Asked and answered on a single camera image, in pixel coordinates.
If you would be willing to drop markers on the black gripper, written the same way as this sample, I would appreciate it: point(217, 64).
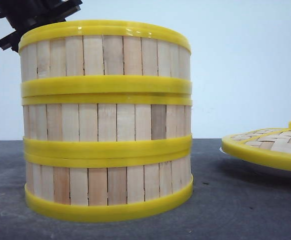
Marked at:
point(25, 15)

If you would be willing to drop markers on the woven bamboo steamer lid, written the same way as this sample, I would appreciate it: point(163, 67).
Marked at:
point(269, 147)

